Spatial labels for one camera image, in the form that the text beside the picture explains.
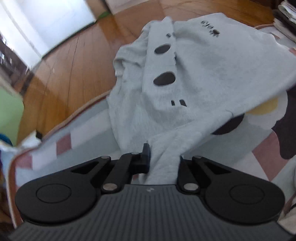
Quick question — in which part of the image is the patterned pastel floor rug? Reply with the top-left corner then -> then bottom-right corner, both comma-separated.
6,22 -> 296,235

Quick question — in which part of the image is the stack of papers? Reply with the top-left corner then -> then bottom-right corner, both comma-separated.
273,1 -> 295,42

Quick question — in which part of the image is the light grey sweatshirt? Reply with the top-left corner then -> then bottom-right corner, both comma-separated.
107,13 -> 295,185

